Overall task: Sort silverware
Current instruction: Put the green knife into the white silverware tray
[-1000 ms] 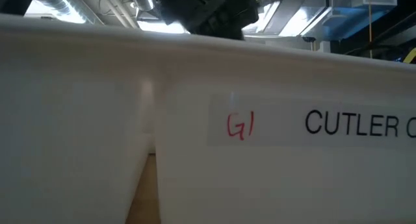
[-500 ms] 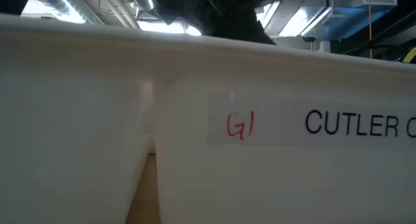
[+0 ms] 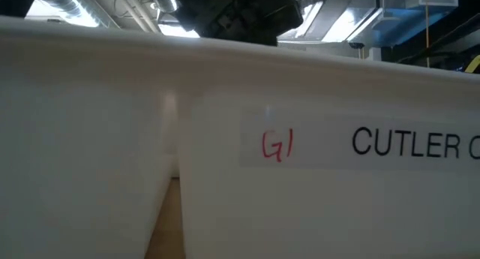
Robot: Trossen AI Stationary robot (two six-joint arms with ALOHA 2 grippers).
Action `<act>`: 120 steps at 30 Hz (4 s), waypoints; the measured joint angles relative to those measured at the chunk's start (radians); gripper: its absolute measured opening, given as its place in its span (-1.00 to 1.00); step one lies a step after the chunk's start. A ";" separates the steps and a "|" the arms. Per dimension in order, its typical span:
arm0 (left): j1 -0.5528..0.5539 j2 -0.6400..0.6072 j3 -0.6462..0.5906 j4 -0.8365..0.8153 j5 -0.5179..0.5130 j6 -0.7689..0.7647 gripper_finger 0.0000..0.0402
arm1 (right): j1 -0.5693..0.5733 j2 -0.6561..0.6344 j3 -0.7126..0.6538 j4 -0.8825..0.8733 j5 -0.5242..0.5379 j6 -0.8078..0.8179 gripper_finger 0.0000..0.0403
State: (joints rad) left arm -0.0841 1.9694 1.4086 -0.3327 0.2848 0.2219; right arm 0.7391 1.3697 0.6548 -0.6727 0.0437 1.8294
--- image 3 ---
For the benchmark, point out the white plastic cutlery organizer tray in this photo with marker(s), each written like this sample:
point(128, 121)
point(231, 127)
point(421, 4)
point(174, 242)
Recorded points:
point(337, 214)

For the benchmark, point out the round silver air duct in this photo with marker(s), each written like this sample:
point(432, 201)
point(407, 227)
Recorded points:
point(60, 0)

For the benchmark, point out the white printed label sticker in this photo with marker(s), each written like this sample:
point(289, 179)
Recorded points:
point(322, 146)

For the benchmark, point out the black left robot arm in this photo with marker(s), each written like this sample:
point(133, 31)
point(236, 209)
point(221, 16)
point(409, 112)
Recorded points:
point(15, 0)

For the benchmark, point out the rectangular silver air duct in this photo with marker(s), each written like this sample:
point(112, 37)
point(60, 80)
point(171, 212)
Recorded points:
point(337, 22)

